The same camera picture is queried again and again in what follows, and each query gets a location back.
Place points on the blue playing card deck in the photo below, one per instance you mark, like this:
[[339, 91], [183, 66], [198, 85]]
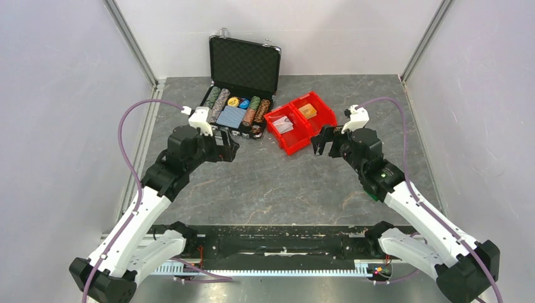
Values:
[[231, 117]]

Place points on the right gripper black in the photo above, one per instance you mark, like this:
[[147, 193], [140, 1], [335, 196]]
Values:
[[329, 134]]

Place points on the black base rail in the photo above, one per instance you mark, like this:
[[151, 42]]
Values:
[[275, 247]]

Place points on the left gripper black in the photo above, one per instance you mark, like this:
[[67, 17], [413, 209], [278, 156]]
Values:
[[226, 152]]

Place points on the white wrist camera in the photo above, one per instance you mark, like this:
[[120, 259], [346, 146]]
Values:
[[358, 118], [199, 119]]

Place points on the left red plastic bin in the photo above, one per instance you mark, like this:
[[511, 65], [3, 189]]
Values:
[[292, 141]]

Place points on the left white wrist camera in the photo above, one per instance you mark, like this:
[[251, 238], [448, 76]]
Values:
[[199, 119]]

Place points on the red plastic bin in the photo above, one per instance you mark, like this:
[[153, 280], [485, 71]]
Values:
[[292, 141], [325, 115]]

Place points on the white cards in bin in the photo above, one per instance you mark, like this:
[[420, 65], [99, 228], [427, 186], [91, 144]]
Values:
[[283, 125]]

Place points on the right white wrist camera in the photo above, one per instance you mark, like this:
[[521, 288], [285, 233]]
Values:
[[358, 118]]

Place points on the orange cards in bin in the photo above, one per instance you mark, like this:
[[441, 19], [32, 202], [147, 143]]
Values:
[[308, 111]]

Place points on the green blue toy brick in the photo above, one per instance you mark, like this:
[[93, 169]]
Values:
[[372, 194]]

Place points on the white cable duct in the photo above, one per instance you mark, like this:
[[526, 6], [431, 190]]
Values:
[[174, 268]]

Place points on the black poker chip case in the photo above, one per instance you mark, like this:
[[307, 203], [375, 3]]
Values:
[[244, 74]]

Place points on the right red plastic bin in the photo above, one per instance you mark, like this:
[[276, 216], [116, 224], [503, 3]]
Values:
[[325, 115]]

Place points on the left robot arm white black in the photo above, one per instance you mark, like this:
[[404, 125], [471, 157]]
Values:
[[117, 267]]

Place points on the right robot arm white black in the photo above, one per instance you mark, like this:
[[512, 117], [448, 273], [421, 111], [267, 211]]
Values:
[[462, 267]]

